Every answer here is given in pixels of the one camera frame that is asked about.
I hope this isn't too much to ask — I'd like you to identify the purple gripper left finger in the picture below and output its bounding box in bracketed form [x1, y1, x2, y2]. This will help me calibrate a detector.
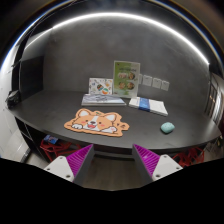
[45, 144, 95, 186]

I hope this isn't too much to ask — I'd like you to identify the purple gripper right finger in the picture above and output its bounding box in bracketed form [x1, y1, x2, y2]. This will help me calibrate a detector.
[132, 144, 182, 185]

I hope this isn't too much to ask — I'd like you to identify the teal computer mouse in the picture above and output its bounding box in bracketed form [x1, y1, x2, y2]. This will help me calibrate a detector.
[160, 122, 175, 134]

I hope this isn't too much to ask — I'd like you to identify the corgi dog mouse pad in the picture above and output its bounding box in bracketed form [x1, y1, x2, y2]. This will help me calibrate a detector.
[64, 108, 129, 137]

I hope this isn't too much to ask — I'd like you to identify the red stool left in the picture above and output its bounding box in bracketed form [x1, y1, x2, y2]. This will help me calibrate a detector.
[40, 140, 81, 161]

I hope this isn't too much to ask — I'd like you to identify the red stool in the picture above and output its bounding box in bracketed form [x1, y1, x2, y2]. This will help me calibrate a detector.
[172, 147, 204, 168]
[40, 140, 81, 161]

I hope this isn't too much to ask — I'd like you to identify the blue box under table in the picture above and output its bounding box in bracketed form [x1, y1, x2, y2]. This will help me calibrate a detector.
[44, 135, 58, 144]

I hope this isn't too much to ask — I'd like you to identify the red stool right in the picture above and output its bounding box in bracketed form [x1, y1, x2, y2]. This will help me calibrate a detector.
[172, 147, 204, 168]

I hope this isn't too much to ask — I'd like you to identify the white book blue band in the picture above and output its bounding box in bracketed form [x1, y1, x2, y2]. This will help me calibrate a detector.
[129, 97, 168, 116]

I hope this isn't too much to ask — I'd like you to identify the grey magazine lying flat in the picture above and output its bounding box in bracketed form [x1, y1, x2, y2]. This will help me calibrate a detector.
[81, 94, 125, 106]

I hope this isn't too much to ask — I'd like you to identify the white illustrated upright card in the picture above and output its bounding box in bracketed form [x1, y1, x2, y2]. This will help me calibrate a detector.
[89, 78, 113, 95]

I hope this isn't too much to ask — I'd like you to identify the black device at table end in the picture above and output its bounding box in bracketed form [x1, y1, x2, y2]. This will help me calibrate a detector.
[6, 90, 20, 108]

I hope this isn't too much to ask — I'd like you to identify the green upright menu card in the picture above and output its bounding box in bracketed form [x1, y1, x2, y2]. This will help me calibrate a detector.
[113, 61, 140, 98]

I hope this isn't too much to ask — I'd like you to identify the white wall socket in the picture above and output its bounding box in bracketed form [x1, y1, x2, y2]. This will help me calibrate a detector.
[152, 78, 162, 89]
[161, 81, 170, 91]
[143, 75, 152, 86]

